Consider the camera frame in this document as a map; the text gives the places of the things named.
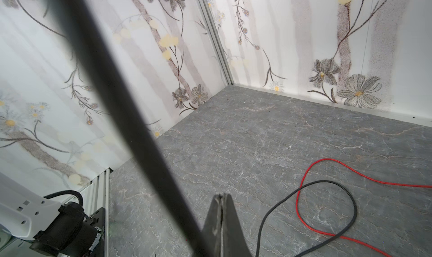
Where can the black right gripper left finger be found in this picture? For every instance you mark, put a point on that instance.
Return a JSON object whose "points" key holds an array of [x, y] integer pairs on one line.
{"points": [[212, 228]]}

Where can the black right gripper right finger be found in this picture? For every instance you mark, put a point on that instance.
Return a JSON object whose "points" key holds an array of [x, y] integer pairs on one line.
{"points": [[233, 240]]}

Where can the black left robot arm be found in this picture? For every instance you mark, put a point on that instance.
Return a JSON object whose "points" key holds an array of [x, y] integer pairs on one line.
{"points": [[64, 224]]}

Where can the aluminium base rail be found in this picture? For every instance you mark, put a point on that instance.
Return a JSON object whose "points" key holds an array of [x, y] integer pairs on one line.
{"points": [[96, 194]]}

